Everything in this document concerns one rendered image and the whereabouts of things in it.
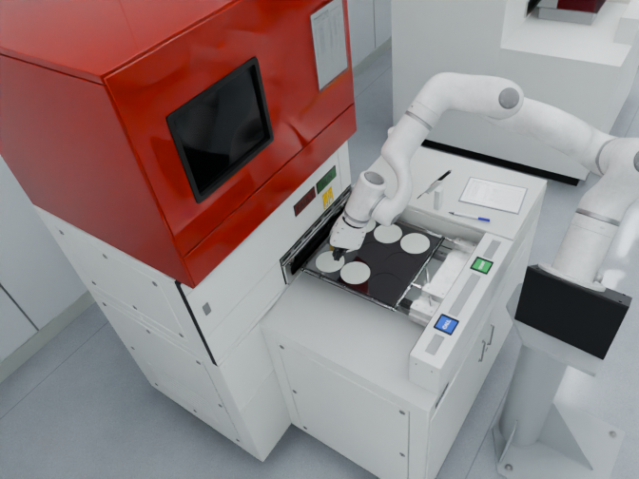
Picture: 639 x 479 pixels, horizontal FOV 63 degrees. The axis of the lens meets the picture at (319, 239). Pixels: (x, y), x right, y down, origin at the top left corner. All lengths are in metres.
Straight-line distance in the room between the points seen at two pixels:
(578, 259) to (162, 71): 1.19
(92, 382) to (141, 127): 2.02
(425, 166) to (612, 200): 0.73
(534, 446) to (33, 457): 2.22
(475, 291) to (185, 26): 1.07
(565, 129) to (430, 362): 0.73
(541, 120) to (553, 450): 1.43
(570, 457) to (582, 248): 1.09
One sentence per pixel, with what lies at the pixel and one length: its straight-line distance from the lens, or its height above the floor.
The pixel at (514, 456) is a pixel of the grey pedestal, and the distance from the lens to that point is 2.43.
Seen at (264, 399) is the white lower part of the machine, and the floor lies 0.43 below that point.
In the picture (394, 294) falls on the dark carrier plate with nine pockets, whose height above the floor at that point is 0.90.
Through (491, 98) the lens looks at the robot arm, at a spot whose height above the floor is 1.48.
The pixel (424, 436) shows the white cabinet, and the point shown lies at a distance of 1.71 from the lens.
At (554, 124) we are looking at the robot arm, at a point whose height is 1.38.
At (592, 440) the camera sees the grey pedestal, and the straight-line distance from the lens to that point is 2.54.
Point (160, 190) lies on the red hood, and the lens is 1.18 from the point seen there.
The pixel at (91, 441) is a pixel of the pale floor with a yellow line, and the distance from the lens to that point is 2.77.
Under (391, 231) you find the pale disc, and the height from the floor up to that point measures 0.90.
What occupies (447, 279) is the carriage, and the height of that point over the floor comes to 0.88.
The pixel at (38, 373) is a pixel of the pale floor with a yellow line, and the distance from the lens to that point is 3.15.
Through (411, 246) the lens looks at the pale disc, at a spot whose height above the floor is 0.90.
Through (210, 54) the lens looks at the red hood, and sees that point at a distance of 1.20.
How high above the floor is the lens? 2.20
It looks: 44 degrees down
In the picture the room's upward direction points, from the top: 9 degrees counter-clockwise
